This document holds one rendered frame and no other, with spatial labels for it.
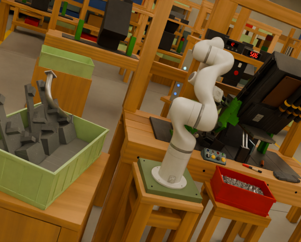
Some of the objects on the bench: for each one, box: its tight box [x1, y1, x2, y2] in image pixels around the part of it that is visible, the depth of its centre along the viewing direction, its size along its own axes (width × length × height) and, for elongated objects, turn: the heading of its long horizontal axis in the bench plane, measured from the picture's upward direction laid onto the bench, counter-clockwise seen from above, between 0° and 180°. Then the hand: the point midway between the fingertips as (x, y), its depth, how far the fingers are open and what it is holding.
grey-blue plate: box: [244, 139, 255, 163], centre depth 226 cm, size 10×2×14 cm, turn 143°
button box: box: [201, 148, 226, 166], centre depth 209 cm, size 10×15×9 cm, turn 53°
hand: (224, 102), depth 230 cm, fingers closed on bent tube, 3 cm apart
